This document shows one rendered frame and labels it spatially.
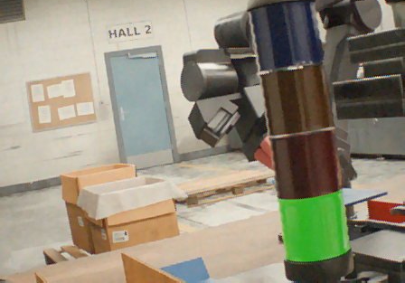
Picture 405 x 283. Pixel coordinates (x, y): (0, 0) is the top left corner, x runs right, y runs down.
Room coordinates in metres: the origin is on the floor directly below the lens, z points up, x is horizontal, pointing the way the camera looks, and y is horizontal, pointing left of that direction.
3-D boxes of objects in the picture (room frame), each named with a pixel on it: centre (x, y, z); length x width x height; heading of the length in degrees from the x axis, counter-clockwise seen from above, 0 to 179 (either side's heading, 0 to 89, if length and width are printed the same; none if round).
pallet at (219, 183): (7.43, -0.13, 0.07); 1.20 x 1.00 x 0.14; 113
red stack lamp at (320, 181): (0.35, -0.06, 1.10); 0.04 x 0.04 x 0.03
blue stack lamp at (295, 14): (0.35, -0.06, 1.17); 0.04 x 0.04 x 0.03
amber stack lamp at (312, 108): (0.35, -0.06, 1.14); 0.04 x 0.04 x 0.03
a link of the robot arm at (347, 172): (1.01, -0.19, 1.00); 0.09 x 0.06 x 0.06; 34
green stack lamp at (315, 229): (0.35, -0.06, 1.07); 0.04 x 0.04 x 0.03
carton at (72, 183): (4.82, 0.82, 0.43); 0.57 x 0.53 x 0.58; 26
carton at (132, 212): (4.26, 0.54, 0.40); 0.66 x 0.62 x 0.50; 22
